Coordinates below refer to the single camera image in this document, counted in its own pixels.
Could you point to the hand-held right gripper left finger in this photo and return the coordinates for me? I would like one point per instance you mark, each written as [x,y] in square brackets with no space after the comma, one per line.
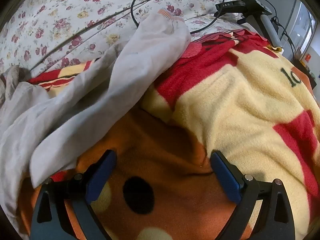
[100,176]

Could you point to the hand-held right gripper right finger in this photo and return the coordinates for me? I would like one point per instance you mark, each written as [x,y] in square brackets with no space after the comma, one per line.
[225,177]

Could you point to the grey jacket with striped cuffs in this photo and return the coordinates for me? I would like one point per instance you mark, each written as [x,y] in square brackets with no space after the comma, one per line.
[100,92]

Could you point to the red yellow printed fleece blanket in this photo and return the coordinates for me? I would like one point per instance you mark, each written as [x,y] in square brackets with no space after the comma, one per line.
[237,105]

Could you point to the grey stand pole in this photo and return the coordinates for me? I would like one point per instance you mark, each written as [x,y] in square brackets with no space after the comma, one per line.
[271,30]

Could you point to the floral bed sheet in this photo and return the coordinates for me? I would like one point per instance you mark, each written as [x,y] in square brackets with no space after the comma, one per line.
[62,17]

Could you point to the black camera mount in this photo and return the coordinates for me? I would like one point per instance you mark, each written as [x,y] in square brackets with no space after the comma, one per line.
[252,5]

